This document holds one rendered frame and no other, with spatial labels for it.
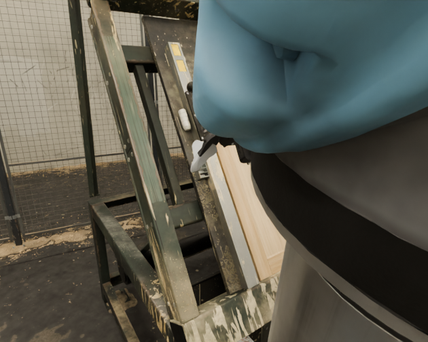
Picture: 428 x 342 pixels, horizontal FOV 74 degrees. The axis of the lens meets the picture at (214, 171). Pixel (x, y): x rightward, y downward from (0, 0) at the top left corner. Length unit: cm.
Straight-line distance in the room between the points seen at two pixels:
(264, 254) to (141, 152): 56
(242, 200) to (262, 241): 17
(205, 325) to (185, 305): 8
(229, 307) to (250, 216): 32
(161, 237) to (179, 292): 16
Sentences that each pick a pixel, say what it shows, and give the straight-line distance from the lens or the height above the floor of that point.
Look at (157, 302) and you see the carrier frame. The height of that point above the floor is 79.
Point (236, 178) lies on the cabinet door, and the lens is 109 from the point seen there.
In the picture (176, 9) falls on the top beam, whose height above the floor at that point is 183.
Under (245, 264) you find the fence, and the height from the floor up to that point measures 96.
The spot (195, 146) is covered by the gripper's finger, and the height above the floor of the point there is 142.
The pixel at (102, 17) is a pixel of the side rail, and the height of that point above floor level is 176.
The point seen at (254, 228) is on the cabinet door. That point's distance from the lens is 108.
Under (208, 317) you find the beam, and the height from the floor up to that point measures 89.
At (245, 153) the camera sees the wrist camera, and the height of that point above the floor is 143.
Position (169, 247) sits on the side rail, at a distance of 89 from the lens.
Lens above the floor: 157
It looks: 18 degrees down
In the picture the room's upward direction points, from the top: straight up
